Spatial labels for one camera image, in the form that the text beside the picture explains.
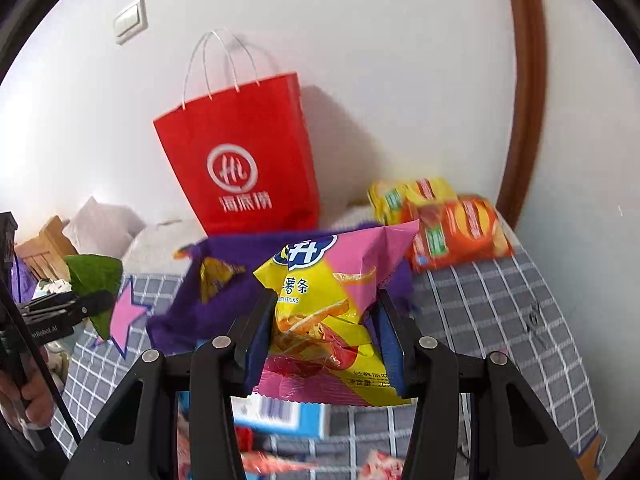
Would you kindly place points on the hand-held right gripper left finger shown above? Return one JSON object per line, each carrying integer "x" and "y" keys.
{"x": 259, "y": 342}

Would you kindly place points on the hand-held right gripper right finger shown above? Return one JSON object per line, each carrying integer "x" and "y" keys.
{"x": 389, "y": 345}

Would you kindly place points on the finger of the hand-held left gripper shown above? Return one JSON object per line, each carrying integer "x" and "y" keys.
{"x": 97, "y": 302}

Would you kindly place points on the green snack packet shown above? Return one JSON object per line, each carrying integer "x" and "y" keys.
{"x": 95, "y": 272}

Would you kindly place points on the yellow pink fries packet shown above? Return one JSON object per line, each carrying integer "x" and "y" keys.
{"x": 310, "y": 285}

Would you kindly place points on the purple cloth bag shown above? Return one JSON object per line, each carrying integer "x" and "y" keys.
{"x": 175, "y": 320}

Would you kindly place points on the light blue box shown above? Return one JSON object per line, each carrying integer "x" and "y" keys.
{"x": 310, "y": 420}

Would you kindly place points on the person's left hand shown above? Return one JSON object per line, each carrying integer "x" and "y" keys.
{"x": 30, "y": 397}

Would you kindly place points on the wooden furniture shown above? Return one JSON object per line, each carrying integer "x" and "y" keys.
{"x": 45, "y": 255}

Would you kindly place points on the grey pillow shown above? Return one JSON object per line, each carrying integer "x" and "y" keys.
{"x": 100, "y": 230}

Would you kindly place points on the yellow triangular snack packet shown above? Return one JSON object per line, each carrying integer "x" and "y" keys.
{"x": 215, "y": 280}

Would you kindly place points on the white printed cushion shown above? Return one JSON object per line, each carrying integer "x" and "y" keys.
{"x": 155, "y": 250}

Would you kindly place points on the grey checked blanket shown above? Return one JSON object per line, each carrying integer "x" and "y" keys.
{"x": 500, "y": 310}

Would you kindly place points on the red white snack packet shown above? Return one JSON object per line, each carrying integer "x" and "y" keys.
{"x": 382, "y": 465}
{"x": 275, "y": 462}

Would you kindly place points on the orange chip bag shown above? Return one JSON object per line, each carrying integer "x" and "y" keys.
{"x": 460, "y": 235}

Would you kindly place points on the yellow chip bag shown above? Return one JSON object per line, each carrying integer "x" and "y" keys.
{"x": 395, "y": 197}

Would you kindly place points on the red paper bag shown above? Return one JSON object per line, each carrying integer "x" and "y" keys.
{"x": 240, "y": 125}

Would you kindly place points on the white light switch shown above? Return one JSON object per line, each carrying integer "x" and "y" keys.
{"x": 131, "y": 21}

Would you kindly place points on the brown wooden door frame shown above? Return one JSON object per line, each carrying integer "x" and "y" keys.
{"x": 525, "y": 85}

